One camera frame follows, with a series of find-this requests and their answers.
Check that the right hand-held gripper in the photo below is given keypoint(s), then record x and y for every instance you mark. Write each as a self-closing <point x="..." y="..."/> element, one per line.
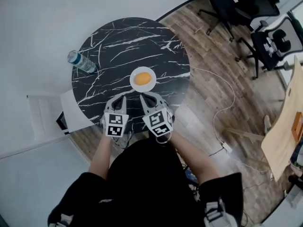
<point x="158" y="122"/>

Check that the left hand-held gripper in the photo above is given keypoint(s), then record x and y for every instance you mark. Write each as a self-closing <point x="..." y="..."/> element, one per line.
<point x="114" y="124"/>

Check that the small white plate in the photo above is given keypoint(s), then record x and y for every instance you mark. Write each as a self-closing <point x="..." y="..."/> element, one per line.
<point x="143" y="88"/>

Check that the orange fruit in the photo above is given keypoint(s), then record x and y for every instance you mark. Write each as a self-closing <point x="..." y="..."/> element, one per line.
<point x="143" y="78"/>

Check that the person's right forearm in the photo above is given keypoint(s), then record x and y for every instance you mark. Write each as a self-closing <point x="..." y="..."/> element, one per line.
<point x="194" y="159"/>

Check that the person's left forearm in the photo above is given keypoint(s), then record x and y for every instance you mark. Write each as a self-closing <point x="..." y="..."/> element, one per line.
<point x="100" y="157"/>

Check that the black marble round table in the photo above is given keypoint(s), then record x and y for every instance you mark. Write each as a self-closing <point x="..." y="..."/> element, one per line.
<point x="123" y="51"/>

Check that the clear plastic water bottle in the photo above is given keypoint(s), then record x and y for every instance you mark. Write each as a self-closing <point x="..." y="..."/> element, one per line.
<point x="82" y="62"/>

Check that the person's black clothing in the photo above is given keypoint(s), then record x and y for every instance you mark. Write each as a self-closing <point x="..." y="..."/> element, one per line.
<point x="146" y="185"/>

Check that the white power strip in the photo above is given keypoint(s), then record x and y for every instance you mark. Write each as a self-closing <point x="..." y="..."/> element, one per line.
<point x="226" y="147"/>

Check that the light wooden table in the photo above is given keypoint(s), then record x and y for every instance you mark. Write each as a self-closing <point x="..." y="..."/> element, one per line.
<point x="281" y="136"/>

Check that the orange box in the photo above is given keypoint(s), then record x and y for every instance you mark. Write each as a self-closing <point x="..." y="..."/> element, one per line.
<point x="297" y="126"/>

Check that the black office chair white frame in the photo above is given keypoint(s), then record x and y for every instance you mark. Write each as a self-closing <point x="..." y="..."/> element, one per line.
<point x="262" y="46"/>

